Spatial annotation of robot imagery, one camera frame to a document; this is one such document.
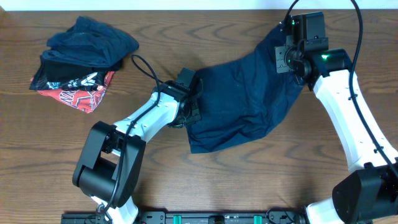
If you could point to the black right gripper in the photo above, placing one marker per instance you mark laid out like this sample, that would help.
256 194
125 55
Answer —
280 55

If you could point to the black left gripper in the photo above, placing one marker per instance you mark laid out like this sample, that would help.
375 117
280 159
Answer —
196 117

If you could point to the navy blue shorts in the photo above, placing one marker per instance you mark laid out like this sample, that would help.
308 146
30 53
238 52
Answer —
243 100

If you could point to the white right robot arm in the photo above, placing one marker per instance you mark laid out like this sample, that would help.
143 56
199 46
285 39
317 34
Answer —
370 190

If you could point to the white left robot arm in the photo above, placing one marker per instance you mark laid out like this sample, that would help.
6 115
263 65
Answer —
110 162

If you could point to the red printed folded shirt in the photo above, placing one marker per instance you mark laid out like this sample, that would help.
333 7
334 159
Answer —
86 101

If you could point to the dark blue folded garment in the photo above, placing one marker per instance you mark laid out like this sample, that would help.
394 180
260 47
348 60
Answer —
90 43

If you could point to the black printed folded shirt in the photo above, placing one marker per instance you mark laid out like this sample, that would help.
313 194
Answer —
53 75

